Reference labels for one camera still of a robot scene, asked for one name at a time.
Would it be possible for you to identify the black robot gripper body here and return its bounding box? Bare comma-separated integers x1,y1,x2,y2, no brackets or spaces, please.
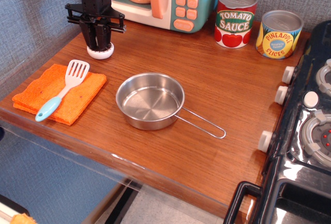
65,0,126,33

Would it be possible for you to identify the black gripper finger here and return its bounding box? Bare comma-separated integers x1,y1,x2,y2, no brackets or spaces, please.
79,21,98,50
96,24,111,51

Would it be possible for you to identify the white toy mushroom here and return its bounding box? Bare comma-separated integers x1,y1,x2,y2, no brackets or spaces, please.
86,42,114,60

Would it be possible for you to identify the small metal pot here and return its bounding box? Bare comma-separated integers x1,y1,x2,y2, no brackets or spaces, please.
116,72,227,140

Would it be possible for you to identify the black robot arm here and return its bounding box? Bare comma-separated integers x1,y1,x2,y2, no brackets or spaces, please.
65,0,126,52

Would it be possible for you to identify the white and blue spatula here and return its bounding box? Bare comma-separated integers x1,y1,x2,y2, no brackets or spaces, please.
35,59,90,122

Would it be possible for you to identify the orange folded cloth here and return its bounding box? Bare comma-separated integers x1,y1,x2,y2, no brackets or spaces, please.
12,64,107,126

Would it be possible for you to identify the tomato sauce can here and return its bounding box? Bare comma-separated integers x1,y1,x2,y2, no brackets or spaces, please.
214,0,258,49

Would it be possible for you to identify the pineapple slices can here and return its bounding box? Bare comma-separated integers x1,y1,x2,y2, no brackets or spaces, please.
255,10,304,59

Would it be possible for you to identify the white stove knob middle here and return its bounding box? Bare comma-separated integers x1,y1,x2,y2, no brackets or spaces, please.
274,86,288,105

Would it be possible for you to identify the white stove knob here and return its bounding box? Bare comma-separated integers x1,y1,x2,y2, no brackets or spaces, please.
274,86,288,105
258,130,274,153
282,66,295,84

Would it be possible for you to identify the white stove knob upper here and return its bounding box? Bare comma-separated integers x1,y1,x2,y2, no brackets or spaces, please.
282,66,295,84

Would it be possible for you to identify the white stove knob lower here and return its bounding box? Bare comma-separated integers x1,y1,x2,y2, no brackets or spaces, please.
258,130,274,153

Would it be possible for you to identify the orange object at corner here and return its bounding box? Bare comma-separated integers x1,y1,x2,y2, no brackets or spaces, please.
10,213,36,224

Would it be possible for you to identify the black toy stove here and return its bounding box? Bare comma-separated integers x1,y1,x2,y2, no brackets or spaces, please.
224,21,330,223

